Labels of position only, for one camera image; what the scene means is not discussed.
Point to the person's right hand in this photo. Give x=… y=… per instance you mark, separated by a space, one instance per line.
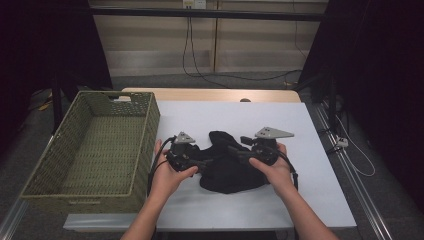
x=280 y=176

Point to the person's left hand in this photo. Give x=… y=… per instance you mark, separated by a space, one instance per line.
x=166 y=183

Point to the black curtain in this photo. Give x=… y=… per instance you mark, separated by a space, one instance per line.
x=33 y=50
x=383 y=66

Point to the green woven basket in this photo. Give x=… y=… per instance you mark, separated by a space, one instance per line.
x=100 y=150

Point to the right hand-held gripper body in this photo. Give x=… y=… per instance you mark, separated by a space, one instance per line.
x=266 y=150

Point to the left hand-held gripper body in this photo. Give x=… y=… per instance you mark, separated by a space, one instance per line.
x=181 y=153

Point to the white connector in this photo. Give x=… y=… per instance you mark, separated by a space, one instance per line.
x=342 y=142

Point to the black tank top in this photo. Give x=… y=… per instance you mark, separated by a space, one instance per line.
x=226 y=173

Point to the black metal stand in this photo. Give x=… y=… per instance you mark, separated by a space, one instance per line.
x=57 y=110
x=332 y=106

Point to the aluminium rail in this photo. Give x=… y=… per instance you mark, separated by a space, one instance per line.
x=360 y=190
x=13 y=220

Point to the white wall socket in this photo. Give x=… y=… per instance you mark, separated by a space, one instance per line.
x=195 y=3

